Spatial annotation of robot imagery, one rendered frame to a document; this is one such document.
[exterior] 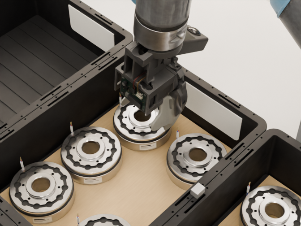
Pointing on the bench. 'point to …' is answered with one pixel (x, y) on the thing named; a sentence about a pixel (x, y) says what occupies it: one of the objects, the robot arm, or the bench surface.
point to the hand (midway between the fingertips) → (156, 111)
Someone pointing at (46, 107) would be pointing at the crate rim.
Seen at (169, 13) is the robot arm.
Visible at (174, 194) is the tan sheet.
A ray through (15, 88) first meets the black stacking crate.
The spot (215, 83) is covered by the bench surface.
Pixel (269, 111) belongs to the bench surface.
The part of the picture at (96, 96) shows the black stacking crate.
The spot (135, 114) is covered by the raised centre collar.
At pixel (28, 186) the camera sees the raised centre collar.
